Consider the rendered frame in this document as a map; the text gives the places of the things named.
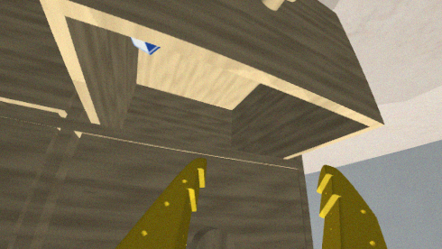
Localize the brown wooden chest of drawers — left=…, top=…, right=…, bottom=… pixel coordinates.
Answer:
left=0, top=93, right=314, bottom=249

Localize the white and blue eraser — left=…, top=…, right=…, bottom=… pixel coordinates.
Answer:
left=131, top=37, right=160, bottom=55

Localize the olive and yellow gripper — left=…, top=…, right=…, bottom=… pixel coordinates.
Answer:
left=115, top=158, right=387, bottom=249

